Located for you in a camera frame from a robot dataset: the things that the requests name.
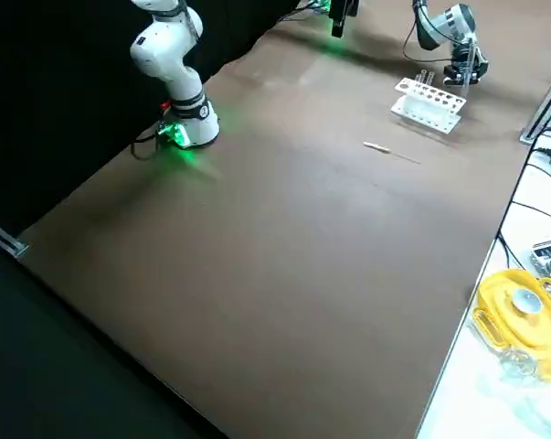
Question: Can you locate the white test tube rack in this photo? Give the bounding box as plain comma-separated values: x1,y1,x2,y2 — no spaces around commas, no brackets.
390,76,468,134

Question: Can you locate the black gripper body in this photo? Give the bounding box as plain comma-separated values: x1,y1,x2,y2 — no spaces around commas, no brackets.
450,39,481,66

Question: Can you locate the black desk cable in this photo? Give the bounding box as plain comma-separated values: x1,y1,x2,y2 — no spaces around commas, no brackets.
496,134,551,269

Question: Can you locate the black base cable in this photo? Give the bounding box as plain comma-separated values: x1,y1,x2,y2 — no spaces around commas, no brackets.
132,125,166,161

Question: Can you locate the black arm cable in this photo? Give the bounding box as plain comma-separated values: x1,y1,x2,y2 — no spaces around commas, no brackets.
401,0,454,64

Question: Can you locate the white round lid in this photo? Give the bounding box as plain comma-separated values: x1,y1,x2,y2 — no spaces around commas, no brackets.
510,287,544,316

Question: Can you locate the yellow plastic container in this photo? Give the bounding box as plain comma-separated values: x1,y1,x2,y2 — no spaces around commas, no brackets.
472,268,551,380

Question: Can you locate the aluminium frame post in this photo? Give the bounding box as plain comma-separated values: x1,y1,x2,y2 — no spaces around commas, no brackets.
519,63,551,145

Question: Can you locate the silver labelled device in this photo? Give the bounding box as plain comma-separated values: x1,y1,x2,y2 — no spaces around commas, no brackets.
530,237,551,264

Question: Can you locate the clear glass bottle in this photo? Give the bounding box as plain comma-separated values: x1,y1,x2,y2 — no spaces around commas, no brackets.
498,347,541,383

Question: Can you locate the aluminium frame rail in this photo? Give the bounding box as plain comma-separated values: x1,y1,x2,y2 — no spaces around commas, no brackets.
0,217,29,260

